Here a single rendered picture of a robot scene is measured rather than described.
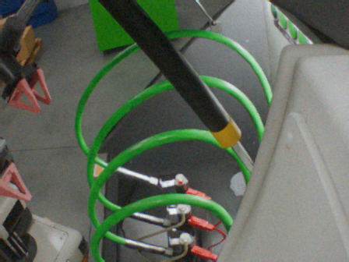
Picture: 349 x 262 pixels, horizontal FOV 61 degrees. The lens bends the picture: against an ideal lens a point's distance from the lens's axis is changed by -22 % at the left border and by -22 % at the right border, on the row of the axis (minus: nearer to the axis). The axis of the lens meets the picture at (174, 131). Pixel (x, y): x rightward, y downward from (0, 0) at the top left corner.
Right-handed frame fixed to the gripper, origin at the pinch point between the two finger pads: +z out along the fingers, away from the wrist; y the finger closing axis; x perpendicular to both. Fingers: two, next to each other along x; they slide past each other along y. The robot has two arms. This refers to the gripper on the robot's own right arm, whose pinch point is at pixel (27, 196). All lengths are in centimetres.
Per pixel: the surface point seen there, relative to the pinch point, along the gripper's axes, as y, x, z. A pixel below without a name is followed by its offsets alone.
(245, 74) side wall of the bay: 21, 55, 31
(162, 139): 30.0, 3.1, 12.3
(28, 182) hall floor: -177, 106, -12
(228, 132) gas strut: 46.2, -10.9, 11.3
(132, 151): 26.3, 2.1, 10.3
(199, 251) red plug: 12.8, 2.6, 32.2
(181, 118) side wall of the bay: 0, 50, 25
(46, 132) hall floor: -185, 168, -21
